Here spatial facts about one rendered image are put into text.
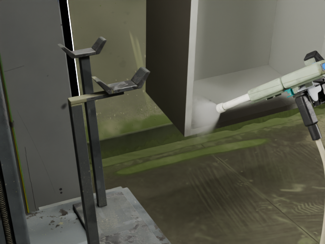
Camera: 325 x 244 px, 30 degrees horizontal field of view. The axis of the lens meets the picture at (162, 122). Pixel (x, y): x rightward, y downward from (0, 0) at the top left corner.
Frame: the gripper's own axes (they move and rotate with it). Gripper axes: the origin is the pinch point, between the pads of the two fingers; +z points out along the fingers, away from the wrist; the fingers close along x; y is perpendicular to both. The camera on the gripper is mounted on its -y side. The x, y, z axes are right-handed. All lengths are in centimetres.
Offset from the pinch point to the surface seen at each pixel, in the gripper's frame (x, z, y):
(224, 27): 56, -37, -34
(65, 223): -19, 92, 9
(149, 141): 131, -33, -2
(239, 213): 71, -22, 39
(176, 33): 36.2, 5.1, -32.4
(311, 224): 48, -35, 51
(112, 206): -22, 84, 9
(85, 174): -44, 98, 2
